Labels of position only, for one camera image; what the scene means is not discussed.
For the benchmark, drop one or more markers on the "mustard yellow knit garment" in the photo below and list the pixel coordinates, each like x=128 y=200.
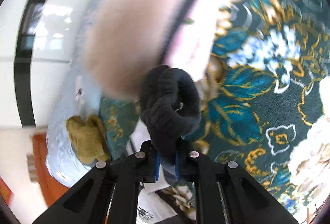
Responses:
x=88 y=138

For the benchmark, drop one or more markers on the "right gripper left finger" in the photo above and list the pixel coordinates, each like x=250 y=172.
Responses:
x=107 y=193

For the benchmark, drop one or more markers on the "white glossy wardrobe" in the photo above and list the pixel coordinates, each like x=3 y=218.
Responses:
x=37 y=44

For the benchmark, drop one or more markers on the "light blue floral duvet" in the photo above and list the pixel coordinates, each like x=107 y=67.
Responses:
x=80 y=95

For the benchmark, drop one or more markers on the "teal floral bed blanket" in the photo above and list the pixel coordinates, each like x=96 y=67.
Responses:
x=264 y=100

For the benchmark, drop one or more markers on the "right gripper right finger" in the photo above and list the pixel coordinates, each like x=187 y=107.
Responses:
x=226 y=193

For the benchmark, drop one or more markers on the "black and white fleece jacket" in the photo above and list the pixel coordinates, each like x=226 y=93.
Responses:
x=170 y=110

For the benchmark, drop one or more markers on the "orange wooden headboard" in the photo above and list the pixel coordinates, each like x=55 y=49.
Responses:
x=23 y=162

